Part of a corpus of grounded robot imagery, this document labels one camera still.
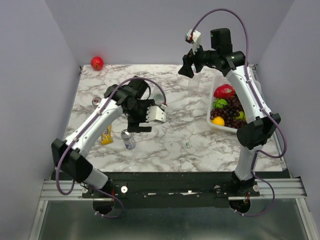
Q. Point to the green striped ball fruit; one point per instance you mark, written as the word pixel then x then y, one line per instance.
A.
pixel 219 103

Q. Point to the white plastic fruit basket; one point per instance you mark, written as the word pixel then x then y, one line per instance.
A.
pixel 216 82

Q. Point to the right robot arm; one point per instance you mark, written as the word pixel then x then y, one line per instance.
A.
pixel 261 121

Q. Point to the clear unlabeled plastic bottle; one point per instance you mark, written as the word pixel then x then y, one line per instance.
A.
pixel 194 84

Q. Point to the black mounting base rail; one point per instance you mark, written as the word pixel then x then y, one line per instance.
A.
pixel 150 190

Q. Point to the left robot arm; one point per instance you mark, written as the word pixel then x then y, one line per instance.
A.
pixel 69 155

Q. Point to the tilted silver drink can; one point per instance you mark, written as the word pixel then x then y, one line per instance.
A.
pixel 128 139

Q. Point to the dark purple grape bunch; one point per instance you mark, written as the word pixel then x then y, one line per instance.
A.
pixel 229 113

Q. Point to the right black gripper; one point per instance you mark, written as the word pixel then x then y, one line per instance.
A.
pixel 189 59

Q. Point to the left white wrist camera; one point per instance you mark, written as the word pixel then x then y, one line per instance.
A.
pixel 155 113

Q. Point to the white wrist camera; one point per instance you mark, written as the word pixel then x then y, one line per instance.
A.
pixel 193 37
pixel 155 113

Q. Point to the red dragon fruit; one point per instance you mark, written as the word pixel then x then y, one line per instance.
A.
pixel 224 91

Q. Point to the orange fruit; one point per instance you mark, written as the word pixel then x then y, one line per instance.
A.
pixel 218 121

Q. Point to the green label water bottle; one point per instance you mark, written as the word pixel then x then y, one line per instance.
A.
pixel 158 99

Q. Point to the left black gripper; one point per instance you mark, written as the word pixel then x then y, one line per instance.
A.
pixel 134 125

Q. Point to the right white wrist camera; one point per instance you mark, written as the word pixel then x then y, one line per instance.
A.
pixel 193 37

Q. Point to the red apple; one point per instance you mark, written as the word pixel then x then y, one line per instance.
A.
pixel 97 63

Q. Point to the green white bottle cap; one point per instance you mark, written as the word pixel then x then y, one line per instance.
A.
pixel 187 144

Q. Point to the upright red bull can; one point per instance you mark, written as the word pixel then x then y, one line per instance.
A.
pixel 96 101

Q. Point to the yellow m&m's candy bag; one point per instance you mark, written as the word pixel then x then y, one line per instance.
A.
pixel 106 137

